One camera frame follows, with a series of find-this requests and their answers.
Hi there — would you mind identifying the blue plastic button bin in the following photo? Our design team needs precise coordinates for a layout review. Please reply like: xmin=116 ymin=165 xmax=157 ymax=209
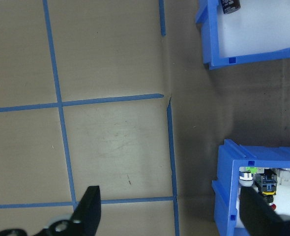
xmin=211 ymin=139 xmax=290 ymax=236

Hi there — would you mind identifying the blue plastic capacitor bin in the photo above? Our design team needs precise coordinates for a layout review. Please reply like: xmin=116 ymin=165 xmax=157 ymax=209
xmin=195 ymin=0 xmax=290 ymax=71

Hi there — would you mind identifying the red mushroom emergency stop button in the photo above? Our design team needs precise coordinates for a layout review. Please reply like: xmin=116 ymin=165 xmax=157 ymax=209
xmin=257 ymin=173 xmax=279 ymax=215

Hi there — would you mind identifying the white foam bin liner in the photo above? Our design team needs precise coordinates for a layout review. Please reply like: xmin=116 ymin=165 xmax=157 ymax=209
xmin=217 ymin=0 xmax=290 ymax=59

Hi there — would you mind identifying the large black capacitor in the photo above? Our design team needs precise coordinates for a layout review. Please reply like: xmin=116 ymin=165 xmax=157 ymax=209
xmin=219 ymin=0 xmax=241 ymax=15

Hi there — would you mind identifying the green pushbutton switch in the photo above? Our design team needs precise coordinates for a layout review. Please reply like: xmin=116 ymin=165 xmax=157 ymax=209
xmin=240 ymin=166 xmax=267 ymax=176

